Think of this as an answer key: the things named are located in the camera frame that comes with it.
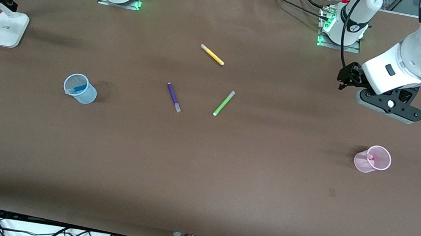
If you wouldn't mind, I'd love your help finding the green marker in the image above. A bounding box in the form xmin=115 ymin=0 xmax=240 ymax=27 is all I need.
xmin=212 ymin=88 xmax=236 ymax=119

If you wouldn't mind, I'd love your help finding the blue marker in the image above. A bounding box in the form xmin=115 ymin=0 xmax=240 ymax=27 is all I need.
xmin=69 ymin=83 xmax=88 ymax=97

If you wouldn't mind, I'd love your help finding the yellow marker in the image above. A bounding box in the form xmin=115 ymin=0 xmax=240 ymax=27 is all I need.
xmin=198 ymin=44 xmax=227 ymax=66

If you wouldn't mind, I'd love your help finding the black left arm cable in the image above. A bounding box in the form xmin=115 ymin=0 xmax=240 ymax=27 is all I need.
xmin=336 ymin=0 xmax=368 ymax=71

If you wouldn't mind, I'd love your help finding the brown table cover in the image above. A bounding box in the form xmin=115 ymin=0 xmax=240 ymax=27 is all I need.
xmin=0 ymin=0 xmax=421 ymax=236

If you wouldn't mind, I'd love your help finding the purple marker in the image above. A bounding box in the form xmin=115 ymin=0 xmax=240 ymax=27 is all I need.
xmin=163 ymin=82 xmax=186 ymax=113

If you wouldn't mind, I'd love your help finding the translucent pink cup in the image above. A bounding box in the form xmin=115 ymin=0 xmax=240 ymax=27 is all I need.
xmin=352 ymin=142 xmax=394 ymax=177

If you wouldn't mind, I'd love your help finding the translucent blue cup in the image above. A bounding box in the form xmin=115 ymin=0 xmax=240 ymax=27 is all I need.
xmin=61 ymin=71 xmax=100 ymax=106

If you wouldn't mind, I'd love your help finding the white stand with pole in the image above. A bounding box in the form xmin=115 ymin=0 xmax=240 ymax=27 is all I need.
xmin=0 ymin=0 xmax=33 ymax=51

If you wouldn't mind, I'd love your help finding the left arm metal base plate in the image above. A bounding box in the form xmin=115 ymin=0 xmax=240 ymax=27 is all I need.
xmin=316 ymin=4 xmax=367 ymax=54

